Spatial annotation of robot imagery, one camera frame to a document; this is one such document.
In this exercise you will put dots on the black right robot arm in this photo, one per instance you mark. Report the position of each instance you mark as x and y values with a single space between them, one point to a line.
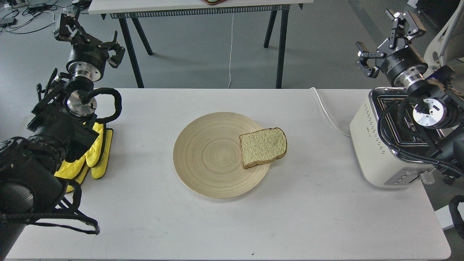
432 110

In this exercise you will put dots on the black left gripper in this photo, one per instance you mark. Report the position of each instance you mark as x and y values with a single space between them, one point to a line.
84 59

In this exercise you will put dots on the slice of bread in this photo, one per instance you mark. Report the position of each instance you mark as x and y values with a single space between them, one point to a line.
262 147

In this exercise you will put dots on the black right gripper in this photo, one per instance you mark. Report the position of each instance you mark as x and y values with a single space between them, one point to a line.
402 61

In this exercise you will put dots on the white background table black legs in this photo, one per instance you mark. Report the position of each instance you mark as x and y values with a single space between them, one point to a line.
124 10

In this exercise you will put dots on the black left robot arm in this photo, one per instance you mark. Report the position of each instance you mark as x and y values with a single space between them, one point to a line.
68 125

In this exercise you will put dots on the round bamboo plate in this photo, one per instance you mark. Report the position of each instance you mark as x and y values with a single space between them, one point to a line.
207 156

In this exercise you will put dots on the yellow oven mitt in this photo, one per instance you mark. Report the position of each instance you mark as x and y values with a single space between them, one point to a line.
94 162

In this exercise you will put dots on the cream white toaster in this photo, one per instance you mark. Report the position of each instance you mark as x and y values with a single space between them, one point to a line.
380 165

